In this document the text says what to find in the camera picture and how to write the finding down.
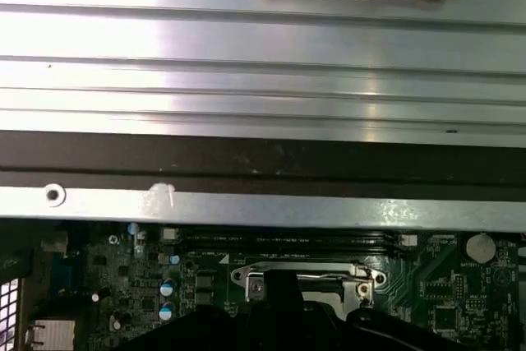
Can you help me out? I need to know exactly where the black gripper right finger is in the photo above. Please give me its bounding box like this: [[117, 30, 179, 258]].
[[283, 270, 468, 351]]

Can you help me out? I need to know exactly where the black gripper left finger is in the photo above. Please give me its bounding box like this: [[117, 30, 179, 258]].
[[122, 270, 284, 351]]

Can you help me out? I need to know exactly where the metal socket cover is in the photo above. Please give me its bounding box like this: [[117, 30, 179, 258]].
[[245, 275, 377, 307]]

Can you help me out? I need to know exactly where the thin metal locking lever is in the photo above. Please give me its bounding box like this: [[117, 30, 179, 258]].
[[232, 262, 387, 286]]

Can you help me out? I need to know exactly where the black RAM slot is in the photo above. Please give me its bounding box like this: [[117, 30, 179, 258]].
[[178, 242, 404, 256], [178, 233, 404, 245]]

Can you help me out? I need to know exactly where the green motherboard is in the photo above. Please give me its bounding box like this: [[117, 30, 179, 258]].
[[0, 219, 526, 351]]

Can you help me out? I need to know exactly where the black PC case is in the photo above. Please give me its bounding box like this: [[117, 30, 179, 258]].
[[0, 128, 526, 231]]

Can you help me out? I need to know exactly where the black square chip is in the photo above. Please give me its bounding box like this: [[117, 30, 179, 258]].
[[433, 307, 459, 334]]

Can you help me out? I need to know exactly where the round coin battery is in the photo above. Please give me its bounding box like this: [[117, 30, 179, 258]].
[[465, 233, 497, 264]]

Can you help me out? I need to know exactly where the blue VGA port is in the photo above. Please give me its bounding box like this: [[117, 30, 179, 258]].
[[51, 256, 83, 293]]

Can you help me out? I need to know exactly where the metal port block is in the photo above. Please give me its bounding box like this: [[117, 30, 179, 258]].
[[25, 317, 78, 348]]

